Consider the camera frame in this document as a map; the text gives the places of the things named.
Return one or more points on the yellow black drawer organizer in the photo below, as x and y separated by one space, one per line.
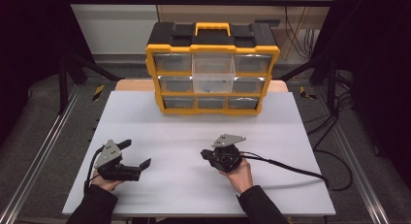
211 39

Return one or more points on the black horizontal bar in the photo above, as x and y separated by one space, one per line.
161 1

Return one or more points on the yellow black hazard tape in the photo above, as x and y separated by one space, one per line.
98 92
305 93

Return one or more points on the grid of clear drawers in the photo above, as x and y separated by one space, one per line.
176 83

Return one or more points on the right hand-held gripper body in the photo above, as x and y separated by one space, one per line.
226 159

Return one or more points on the clear plastic drawer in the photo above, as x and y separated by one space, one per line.
213 78

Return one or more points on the black metal stand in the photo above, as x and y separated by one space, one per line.
331 85
63 85

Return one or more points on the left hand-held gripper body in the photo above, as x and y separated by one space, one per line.
110 153

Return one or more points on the black curtain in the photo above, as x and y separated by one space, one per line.
381 56
29 39

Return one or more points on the person's right hand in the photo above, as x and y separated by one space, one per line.
241 178

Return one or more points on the metal floor rail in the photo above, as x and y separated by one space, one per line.
42 146
355 166

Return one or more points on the person's left hand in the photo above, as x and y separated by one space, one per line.
105 185

